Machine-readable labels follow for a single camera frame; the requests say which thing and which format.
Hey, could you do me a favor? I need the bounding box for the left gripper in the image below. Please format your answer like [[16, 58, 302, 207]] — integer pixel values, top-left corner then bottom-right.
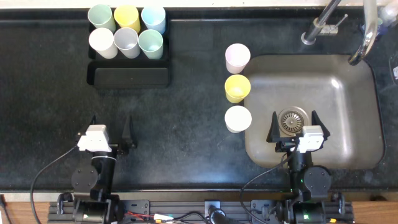
[[88, 114, 138, 156]]

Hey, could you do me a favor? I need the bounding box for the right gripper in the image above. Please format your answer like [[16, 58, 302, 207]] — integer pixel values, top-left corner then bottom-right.
[[266, 110, 331, 154]]

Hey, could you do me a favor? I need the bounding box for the yellow cup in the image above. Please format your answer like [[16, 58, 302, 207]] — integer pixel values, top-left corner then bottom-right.
[[113, 4, 141, 34], [224, 73, 252, 105]]

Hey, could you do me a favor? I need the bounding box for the pink cup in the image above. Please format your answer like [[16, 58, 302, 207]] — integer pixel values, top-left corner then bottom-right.
[[224, 42, 251, 75]]

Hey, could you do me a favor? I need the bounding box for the steel sink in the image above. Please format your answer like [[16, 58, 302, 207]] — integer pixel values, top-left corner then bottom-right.
[[243, 54, 386, 170]]

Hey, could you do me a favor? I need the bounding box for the black tray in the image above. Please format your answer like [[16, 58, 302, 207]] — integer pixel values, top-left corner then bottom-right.
[[86, 6, 171, 90]]

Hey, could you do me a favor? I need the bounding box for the white cup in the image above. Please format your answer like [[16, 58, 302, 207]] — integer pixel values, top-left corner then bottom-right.
[[224, 105, 253, 134], [88, 27, 119, 60]]

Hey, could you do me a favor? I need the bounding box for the grey cup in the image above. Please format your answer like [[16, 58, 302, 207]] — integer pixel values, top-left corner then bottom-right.
[[113, 27, 141, 59]]

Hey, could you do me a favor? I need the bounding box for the green cup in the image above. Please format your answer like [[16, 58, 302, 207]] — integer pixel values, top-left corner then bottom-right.
[[137, 29, 164, 60], [87, 4, 116, 33]]

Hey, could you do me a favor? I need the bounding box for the steel tap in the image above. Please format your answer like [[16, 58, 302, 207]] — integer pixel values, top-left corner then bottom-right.
[[300, 0, 379, 67]]

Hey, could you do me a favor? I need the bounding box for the blue cup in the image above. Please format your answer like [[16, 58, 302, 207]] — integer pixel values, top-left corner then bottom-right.
[[141, 6, 167, 35]]

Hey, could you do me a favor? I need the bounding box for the blue soap bottle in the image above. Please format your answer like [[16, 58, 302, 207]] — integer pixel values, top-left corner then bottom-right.
[[360, 2, 398, 41]]

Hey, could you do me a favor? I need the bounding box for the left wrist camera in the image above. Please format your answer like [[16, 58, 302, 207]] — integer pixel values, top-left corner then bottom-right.
[[76, 124, 113, 153]]

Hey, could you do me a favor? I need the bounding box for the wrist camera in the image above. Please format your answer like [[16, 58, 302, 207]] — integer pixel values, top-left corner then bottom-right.
[[76, 124, 113, 153], [297, 125, 325, 154]]

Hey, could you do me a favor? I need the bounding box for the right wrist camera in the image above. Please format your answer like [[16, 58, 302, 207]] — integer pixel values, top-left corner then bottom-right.
[[297, 125, 325, 154]]

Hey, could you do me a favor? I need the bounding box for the black cable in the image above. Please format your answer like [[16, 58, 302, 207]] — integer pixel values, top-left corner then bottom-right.
[[239, 142, 301, 224], [30, 144, 78, 224]]

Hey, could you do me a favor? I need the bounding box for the mounting rail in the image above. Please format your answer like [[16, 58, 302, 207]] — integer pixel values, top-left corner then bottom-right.
[[47, 198, 355, 224]]

